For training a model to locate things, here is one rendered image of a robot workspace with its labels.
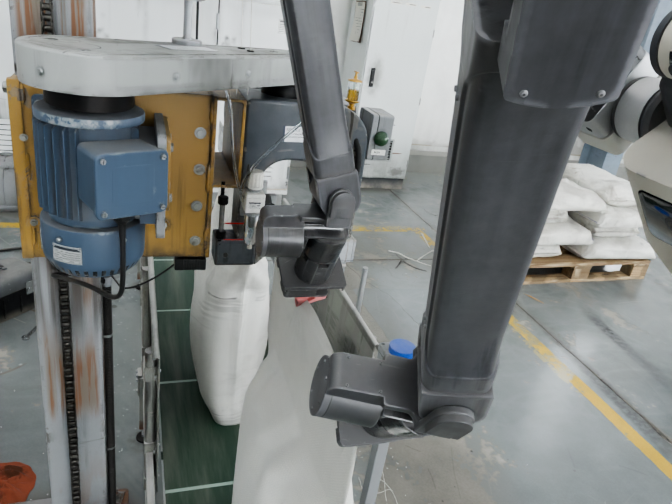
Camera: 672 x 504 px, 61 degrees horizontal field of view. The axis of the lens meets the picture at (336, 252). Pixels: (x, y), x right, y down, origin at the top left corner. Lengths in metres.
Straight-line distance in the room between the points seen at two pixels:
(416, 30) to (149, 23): 2.17
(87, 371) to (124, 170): 0.64
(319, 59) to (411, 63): 4.25
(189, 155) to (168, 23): 2.72
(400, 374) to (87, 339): 0.88
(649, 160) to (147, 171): 0.65
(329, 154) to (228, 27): 3.09
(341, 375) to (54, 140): 0.54
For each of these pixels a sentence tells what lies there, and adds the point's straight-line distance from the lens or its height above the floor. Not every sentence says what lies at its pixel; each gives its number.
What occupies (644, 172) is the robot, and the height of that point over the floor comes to 1.38.
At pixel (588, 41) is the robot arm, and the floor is 1.53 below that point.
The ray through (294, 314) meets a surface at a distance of 0.99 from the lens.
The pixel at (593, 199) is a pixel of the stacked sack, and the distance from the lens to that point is 3.94.
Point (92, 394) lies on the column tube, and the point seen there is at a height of 0.66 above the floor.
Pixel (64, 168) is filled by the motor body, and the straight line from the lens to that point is 0.87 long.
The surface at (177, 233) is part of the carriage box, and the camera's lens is 1.13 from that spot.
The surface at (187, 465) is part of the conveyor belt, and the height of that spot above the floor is 0.38.
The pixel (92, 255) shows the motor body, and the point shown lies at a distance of 0.91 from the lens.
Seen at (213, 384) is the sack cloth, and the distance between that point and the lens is 1.65.
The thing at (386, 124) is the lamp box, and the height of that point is 1.31.
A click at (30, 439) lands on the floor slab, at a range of 2.31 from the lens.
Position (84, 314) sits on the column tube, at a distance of 1.27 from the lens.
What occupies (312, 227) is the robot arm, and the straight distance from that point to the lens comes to 0.79.
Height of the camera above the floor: 1.53
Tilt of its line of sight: 24 degrees down
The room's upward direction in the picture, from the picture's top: 9 degrees clockwise
